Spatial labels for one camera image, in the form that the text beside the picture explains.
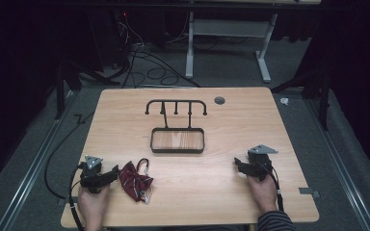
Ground dark red bow tie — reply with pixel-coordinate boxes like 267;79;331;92
118;157;155;204

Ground person's left hand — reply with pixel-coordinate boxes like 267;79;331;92
77;183;111;223

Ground left hand-held gripper cable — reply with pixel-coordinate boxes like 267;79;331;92
68;163;88;231

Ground right hand-held gripper cable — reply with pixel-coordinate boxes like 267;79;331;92
259;162;285;213

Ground grey metal table bracket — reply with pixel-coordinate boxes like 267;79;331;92
298;187;321;199

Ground black metal stand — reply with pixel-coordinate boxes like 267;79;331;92
270;68;331;132
54;59;120;121

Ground person's right hand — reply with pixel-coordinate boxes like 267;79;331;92
246;174;278;214

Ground long black floor cable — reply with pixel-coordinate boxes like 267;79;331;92
43;111;94;200

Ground hand-held gripper cable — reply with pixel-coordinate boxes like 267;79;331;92
259;162;285;213
68;163;88;231

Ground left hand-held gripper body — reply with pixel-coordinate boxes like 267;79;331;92
78;154;111;194

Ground grey metal desk frame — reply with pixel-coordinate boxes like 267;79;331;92
185;11;279;84

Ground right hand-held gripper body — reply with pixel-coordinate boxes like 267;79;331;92
246;144;279;182

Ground black hook rack wooden tray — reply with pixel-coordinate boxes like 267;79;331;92
145;99;208;155

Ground bundle of floor cables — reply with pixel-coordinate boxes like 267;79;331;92
110;12;202;90

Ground metal floor rail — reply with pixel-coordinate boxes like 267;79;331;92
303;98;370;231
0;90;76;231

